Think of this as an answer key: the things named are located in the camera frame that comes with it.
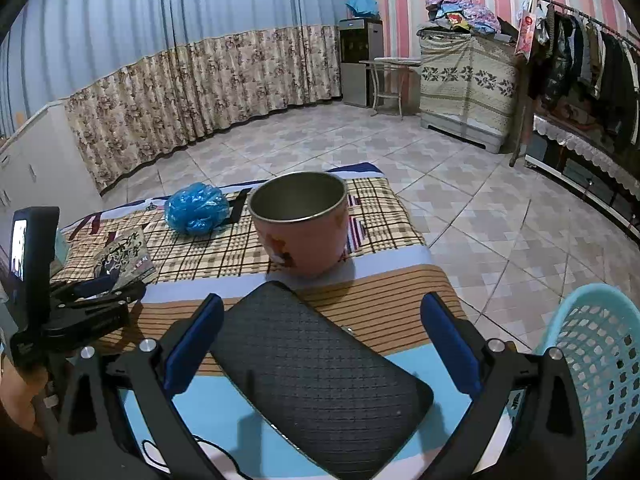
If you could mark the light blue plastic basket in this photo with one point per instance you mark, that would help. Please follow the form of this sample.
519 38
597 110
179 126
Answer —
600 360

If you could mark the white side cabinet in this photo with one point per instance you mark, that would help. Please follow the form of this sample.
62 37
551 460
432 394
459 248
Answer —
45 160

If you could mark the blue wrapped potted plant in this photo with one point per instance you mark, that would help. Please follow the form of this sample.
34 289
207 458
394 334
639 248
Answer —
361 2

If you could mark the row of hanging clothes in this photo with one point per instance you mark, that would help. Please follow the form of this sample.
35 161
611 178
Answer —
590 55

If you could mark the grey water dispenser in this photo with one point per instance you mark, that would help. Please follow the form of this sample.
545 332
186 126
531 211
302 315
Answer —
357 60

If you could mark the low table with lace cloth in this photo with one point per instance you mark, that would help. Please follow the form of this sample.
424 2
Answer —
575 145

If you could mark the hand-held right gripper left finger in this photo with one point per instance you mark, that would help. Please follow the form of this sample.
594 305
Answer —
195 340

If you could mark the pile of colourful clothes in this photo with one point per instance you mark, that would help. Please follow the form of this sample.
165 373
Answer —
460 12

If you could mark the pink hanging bag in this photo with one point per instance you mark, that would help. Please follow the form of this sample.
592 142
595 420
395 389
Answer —
526 30

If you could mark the small metal folding table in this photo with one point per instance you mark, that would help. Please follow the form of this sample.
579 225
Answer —
395 62

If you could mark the printed snack wrapper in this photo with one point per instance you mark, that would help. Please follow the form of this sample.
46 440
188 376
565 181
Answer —
125 255

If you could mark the pink metal cup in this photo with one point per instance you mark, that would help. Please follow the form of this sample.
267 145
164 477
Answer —
305 245

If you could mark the black textured pad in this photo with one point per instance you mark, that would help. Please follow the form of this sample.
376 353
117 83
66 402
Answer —
320 380

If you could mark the metal clothes rack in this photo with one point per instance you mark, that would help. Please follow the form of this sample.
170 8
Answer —
575 10

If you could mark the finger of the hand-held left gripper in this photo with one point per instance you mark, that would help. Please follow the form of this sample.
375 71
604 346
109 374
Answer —
110 297
102 281

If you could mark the crumpled blue plastic bag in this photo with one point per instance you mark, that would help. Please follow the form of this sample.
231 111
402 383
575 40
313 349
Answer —
195 208

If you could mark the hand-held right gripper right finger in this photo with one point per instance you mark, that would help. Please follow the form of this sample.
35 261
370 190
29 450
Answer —
450 340

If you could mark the patterned cloth covered cabinet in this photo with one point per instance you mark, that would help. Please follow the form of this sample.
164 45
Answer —
465 85

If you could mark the person's left hand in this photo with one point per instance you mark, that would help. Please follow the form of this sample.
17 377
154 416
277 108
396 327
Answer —
20 395

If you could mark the blue curtain with floral hem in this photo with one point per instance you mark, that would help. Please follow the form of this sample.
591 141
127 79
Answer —
200 85

